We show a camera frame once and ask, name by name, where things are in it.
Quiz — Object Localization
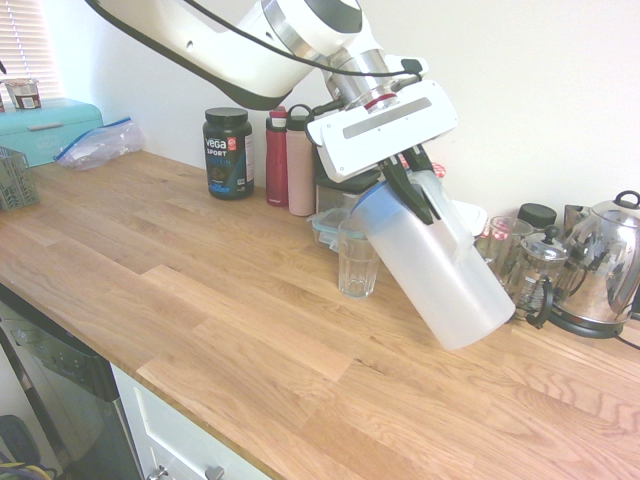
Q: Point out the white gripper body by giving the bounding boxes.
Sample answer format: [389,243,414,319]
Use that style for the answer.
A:
[305,78,460,185]

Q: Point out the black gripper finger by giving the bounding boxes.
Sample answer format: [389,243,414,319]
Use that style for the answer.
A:
[381,156,436,225]
[402,142,433,175]

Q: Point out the translucent pitcher with blue lid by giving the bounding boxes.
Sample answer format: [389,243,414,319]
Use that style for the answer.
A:
[349,168,516,351]

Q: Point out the pink water bottle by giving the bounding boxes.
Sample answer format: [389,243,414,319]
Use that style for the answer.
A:
[285,103,317,218]

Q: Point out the red water bottle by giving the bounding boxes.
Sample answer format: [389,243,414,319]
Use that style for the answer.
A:
[264,105,291,207]

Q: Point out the clear container with black lid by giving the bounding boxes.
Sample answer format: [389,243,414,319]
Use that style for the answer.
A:
[313,168,384,217]

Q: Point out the glass container with teal lid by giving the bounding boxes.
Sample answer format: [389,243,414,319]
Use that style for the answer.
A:
[310,207,354,250]

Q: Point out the clear drinking glass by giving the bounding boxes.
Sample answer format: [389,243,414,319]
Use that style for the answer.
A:
[337,218,381,300]

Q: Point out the jar with black lid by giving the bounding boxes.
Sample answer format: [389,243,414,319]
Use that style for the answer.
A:
[516,202,559,236]

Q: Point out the black Vega protein tub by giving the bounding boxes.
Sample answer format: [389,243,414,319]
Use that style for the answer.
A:
[202,107,255,200]

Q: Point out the glass French press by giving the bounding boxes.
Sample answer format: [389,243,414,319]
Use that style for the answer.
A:
[512,224,571,330]

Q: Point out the steel electric kettle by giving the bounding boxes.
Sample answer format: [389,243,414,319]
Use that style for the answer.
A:
[547,189,640,340]

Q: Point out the clear zip bag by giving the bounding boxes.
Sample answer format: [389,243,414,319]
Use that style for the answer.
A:
[52,116,147,173]

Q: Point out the teal bread box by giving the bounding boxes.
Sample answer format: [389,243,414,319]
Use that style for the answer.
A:
[0,97,109,169]

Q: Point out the yogurt cup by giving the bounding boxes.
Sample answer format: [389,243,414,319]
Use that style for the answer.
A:
[2,77,42,111]

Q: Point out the white window blinds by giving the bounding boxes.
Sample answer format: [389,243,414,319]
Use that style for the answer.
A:
[0,0,66,101]

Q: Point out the grey plastic basket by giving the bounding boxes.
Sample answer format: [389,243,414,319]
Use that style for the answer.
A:
[0,145,41,211]

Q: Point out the dark dishwasher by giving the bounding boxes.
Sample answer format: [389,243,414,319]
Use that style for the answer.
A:
[0,287,144,480]

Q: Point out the silver drawer handle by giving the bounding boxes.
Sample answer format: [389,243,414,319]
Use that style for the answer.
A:
[149,462,227,480]

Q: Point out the white cabinet drawer with handle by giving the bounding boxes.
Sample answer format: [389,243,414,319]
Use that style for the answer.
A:
[109,364,271,480]

